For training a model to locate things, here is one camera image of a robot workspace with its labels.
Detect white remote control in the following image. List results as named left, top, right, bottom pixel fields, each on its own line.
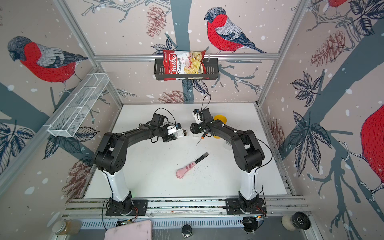
left=174, top=129, right=188, bottom=139

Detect yellow plastic goblet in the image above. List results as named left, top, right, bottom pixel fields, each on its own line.
left=214, top=115, right=227, bottom=124

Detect red cassava chips bag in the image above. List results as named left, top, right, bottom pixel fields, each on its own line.
left=163, top=50, right=207, bottom=76

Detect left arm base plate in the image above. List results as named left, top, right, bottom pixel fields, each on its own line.
left=106, top=199, right=148, bottom=217

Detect orange black screwdriver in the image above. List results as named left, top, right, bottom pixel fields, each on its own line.
left=196, top=132, right=207, bottom=146

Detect pink handled scraper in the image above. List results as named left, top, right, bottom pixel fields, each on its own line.
left=176, top=153, right=209, bottom=179

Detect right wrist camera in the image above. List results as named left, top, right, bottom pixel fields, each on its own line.
left=193, top=109, right=202, bottom=124

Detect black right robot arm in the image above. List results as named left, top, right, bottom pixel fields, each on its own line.
left=190, top=108, right=267, bottom=216

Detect black wall basket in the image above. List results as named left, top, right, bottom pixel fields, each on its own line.
left=154, top=58, right=219, bottom=81

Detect pink cloth pad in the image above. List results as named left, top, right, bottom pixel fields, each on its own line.
left=104, top=220, right=153, bottom=240

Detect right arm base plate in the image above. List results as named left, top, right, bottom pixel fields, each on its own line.
left=223, top=198, right=267, bottom=216

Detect glass jar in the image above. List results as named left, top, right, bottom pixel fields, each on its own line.
left=52, top=220, right=82, bottom=236

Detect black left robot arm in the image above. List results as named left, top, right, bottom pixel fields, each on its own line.
left=94, top=113, right=182, bottom=217

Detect white tape roll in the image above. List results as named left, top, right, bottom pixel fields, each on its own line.
left=282, top=212, right=311, bottom=231

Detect aluminium mounting rail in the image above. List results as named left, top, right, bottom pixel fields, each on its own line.
left=61, top=195, right=311, bottom=220

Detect black round knob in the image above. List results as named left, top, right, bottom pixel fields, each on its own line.
left=181, top=224, right=193, bottom=238

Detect grey remote control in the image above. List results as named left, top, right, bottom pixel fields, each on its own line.
left=224, top=142, right=233, bottom=151

